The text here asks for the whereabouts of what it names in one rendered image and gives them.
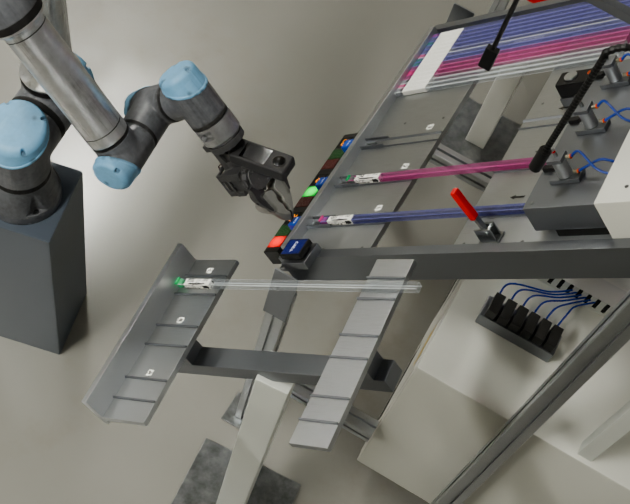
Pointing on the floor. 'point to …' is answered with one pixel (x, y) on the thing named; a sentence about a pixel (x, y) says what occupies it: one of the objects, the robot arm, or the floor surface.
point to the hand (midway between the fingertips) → (290, 214)
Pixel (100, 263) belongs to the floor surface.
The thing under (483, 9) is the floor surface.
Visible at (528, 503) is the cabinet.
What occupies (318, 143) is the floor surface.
